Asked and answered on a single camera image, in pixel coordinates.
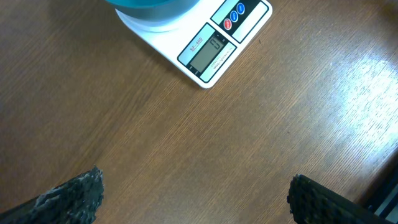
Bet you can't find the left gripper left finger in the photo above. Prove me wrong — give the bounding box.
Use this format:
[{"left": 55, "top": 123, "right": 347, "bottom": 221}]
[{"left": 1, "top": 167, "right": 104, "bottom": 224}]

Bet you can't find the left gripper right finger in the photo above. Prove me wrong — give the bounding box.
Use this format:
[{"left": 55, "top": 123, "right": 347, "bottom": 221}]
[{"left": 287, "top": 174, "right": 392, "bottom": 224}]

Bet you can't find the white digital kitchen scale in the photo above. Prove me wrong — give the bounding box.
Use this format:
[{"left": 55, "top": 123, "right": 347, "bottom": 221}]
[{"left": 116, "top": 0, "right": 272, "bottom": 88}]

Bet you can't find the teal plastic bowl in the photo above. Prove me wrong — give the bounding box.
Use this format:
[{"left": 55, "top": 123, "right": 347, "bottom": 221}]
[{"left": 105, "top": 0, "right": 199, "bottom": 21}]

